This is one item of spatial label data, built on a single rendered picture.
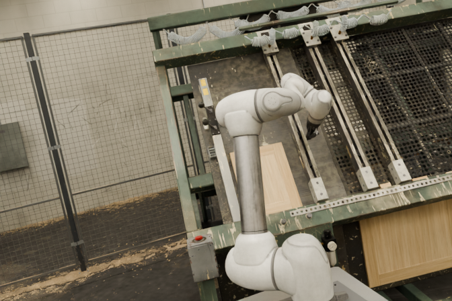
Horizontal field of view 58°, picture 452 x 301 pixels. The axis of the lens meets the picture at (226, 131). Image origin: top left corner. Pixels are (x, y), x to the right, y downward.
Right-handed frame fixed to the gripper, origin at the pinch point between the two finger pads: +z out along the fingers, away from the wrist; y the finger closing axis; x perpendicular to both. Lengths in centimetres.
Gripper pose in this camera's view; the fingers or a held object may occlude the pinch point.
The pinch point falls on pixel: (309, 136)
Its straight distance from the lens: 236.2
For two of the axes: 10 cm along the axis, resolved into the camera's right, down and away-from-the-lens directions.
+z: 0.1, 4.8, 8.8
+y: -2.3, -8.5, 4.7
